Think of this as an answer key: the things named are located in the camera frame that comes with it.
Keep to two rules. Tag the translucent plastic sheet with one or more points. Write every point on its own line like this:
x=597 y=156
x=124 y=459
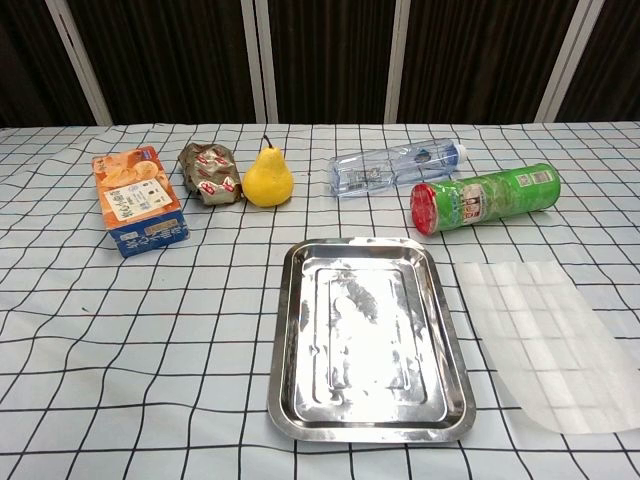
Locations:
x=550 y=345

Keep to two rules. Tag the silver metal tray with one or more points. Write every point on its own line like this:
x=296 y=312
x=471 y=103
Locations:
x=370 y=345

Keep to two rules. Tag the yellow pear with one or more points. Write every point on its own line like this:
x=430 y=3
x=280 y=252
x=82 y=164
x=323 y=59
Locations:
x=268 y=180

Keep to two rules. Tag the clear plastic water bottle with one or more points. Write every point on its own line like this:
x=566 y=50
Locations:
x=390 y=167

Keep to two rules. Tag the crumpled gold foil snack bag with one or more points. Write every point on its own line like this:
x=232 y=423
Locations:
x=210 y=175

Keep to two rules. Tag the green chips can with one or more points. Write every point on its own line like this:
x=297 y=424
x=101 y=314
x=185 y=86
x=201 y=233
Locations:
x=490 y=197

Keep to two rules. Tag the orange blue snack box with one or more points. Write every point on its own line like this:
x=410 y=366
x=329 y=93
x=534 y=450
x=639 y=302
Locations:
x=140 y=200

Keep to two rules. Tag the white grid-pattern tablecloth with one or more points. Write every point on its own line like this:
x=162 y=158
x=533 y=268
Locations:
x=150 y=350

